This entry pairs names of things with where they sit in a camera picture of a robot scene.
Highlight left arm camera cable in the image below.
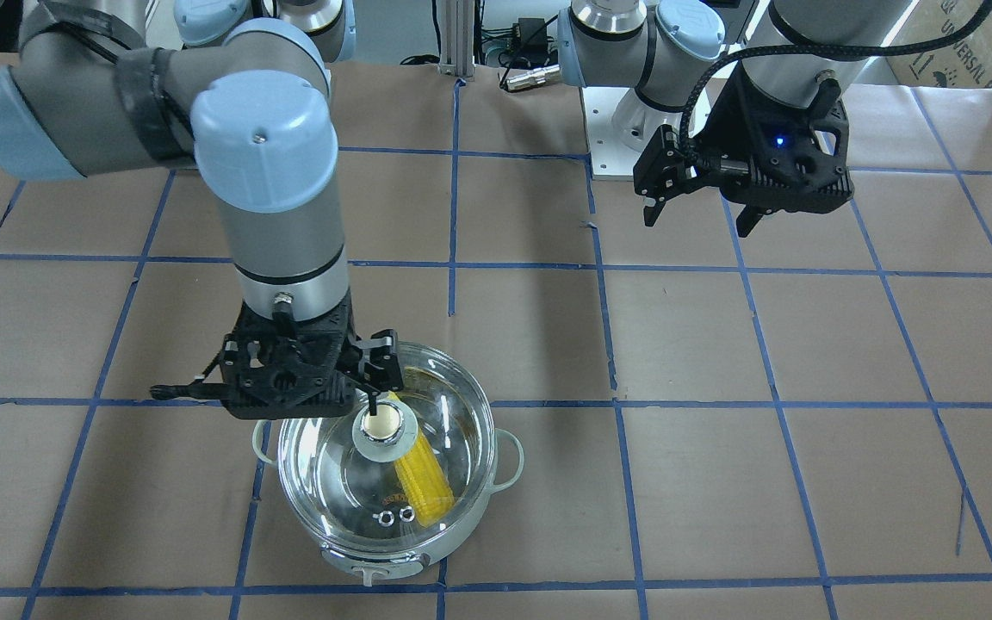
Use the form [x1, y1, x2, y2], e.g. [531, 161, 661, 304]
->
[681, 0, 992, 173]

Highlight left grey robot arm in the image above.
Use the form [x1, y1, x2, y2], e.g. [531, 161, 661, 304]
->
[556, 1, 907, 237]

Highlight yellow corn cob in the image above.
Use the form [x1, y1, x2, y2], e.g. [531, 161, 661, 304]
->
[394, 426, 456, 527]

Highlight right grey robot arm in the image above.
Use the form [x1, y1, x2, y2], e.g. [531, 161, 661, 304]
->
[0, 1, 403, 420]

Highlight black power adapter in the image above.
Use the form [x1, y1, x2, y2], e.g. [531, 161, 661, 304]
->
[511, 17, 549, 55]

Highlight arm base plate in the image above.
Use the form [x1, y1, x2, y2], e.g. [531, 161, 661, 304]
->
[581, 87, 667, 181]

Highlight black cables behind table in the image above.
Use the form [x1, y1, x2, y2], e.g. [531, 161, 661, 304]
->
[397, 0, 583, 70]

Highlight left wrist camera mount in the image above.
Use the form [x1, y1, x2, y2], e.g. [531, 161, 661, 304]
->
[696, 67, 854, 217]

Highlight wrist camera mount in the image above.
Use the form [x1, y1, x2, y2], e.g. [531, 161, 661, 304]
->
[220, 341, 357, 420]
[696, 67, 854, 217]

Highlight aluminium frame post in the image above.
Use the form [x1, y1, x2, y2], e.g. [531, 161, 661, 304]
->
[432, 1, 481, 83]

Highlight cardboard box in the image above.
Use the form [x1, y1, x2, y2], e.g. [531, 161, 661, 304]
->
[887, 1, 992, 88]

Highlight pale green cooking pot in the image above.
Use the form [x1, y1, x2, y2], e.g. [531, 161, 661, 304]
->
[251, 343, 526, 588]

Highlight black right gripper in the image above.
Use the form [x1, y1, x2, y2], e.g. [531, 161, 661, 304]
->
[203, 291, 403, 415]

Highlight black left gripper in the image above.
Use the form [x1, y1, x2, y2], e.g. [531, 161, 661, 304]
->
[633, 66, 814, 239]

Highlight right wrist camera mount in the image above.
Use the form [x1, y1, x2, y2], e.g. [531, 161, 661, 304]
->
[220, 341, 357, 420]

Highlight glass pot lid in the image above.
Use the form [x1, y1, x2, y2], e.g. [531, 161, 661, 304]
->
[276, 341, 497, 552]

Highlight silver cable connector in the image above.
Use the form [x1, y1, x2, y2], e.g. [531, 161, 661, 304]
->
[499, 65, 561, 93]

